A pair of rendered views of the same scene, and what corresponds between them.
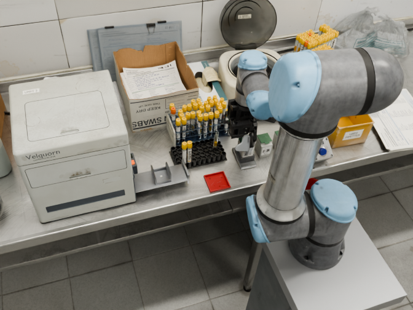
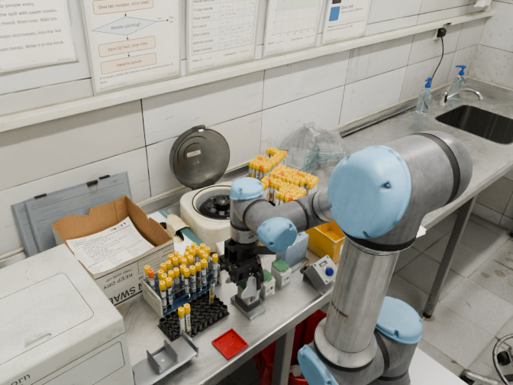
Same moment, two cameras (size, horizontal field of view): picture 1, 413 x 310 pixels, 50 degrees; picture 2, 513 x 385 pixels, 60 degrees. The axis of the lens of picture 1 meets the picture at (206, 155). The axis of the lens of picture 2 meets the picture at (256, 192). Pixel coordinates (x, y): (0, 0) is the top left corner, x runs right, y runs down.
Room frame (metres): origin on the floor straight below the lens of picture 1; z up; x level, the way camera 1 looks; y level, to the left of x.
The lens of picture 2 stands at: (0.18, 0.19, 1.83)
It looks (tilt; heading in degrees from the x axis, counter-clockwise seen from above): 33 degrees down; 338
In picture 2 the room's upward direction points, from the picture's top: 3 degrees clockwise
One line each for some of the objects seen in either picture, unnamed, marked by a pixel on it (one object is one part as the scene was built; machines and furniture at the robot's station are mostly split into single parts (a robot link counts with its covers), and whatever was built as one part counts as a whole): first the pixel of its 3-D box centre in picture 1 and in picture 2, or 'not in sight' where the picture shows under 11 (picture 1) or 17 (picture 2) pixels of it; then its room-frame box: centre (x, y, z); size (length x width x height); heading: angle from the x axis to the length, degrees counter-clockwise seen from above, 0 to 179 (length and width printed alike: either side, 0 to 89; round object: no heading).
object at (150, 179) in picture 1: (153, 176); (154, 364); (0.86, 0.15, 0.92); 0.21 x 0.07 x 0.05; 111
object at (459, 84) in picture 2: not in sight; (457, 82); (2.21, -1.88, 0.97); 0.08 x 0.07 x 0.20; 58
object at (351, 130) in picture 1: (343, 122); (332, 236); (1.15, -0.47, 0.93); 0.13 x 0.13 x 0.10; 18
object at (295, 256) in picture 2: not in sight; (291, 250); (1.13, -0.31, 0.92); 0.10 x 0.07 x 0.10; 113
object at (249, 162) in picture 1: (244, 155); (247, 301); (1.00, -0.13, 0.89); 0.09 x 0.05 x 0.04; 20
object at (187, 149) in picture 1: (198, 144); (193, 305); (1.00, 0.03, 0.93); 0.17 x 0.09 x 0.11; 112
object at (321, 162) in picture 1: (314, 147); (317, 269); (1.04, -0.36, 0.92); 0.13 x 0.07 x 0.08; 21
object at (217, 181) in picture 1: (217, 181); (230, 344); (0.89, -0.04, 0.88); 0.07 x 0.07 x 0.01; 21
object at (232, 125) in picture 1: (242, 115); (241, 255); (0.99, -0.10, 1.08); 0.09 x 0.08 x 0.12; 110
